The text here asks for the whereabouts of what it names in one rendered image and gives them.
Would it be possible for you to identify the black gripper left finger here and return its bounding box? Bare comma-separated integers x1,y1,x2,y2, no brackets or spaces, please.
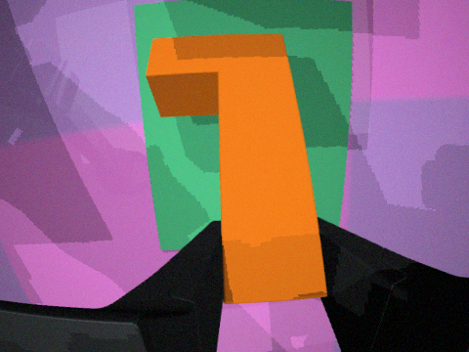
0,220,223,352

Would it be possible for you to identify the orange l-shaped part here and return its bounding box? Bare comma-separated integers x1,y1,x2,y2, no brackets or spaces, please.
146,34,327,304

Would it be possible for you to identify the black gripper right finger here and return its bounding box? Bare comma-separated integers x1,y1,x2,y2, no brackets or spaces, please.
317,216,469,352

